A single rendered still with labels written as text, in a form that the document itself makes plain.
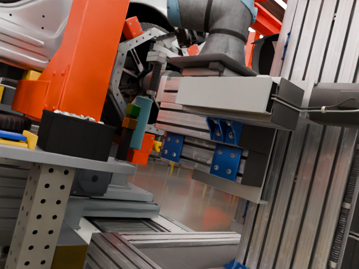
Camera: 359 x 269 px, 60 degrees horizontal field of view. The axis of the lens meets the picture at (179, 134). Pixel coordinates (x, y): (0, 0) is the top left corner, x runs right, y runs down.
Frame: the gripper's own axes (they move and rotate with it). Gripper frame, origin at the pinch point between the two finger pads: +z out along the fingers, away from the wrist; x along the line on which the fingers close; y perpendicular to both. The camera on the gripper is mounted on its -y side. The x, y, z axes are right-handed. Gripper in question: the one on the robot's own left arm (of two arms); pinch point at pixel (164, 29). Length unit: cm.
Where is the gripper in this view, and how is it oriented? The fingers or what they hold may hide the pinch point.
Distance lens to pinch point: 134.1
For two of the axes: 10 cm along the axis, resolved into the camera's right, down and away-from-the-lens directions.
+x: -6.3, 2.5, 7.4
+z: -7.0, 2.4, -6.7
